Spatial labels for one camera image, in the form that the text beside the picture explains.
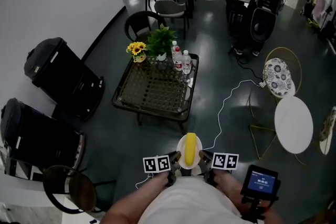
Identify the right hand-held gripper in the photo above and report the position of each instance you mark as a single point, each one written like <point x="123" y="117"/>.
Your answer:
<point x="225" y="161"/>

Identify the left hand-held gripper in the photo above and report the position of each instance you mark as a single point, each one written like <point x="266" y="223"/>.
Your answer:
<point x="156" y="164"/>

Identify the white oval plate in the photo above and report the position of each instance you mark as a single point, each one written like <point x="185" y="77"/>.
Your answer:
<point x="180" y="150"/>

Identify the yellow banana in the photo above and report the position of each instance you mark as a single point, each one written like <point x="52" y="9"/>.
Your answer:
<point x="190" y="149"/>

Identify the person's right forearm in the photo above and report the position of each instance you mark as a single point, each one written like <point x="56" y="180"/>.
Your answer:
<point x="231" y="186"/>

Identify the person's left forearm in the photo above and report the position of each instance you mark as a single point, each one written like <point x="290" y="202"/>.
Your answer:
<point x="136" y="199"/>

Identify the black wicker coffee table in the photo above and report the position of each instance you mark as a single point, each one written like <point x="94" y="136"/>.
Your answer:
<point x="152" y="91"/>

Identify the person's white shirt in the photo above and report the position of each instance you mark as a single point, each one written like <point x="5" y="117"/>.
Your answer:
<point x="191" y="204"/>

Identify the white power strip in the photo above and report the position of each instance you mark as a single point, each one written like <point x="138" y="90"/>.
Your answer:
<point x="261" y="84"/>

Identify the white round side table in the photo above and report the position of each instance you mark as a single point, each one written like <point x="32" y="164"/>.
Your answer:
<point x="294" y="123"/>

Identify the red-capped water bottle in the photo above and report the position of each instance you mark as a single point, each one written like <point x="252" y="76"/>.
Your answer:
<point x="178" y="60"/>

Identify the black wicker stool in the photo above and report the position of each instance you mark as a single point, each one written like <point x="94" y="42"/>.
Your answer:
<point x="76" y="189"/>

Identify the floral seat cushion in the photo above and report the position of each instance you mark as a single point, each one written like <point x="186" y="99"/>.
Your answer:
<point x="278" y="76"/>

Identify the sunflower bouquet in pot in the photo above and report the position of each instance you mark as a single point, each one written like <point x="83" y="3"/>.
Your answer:
<point x="136" y="49"/>

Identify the green potted plant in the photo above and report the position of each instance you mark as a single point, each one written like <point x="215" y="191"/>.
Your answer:
<point x="160" y="39"/>

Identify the floral cushioned chair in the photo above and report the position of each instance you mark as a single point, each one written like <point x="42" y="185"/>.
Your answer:
<point x="328" y="126"/>

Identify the black round-back chair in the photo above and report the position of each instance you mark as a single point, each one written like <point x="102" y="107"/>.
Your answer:
<point x="139" y="21"/>

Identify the white cabinet with holes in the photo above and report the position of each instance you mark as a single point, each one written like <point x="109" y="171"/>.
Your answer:
<point x="23" y="191"/>

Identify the clothes rack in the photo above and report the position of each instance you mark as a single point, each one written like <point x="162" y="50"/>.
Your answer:
<point x="319" y="5"/>

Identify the black monitor mount clamp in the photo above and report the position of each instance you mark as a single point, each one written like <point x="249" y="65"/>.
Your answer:
<point x="258" y="207"/>

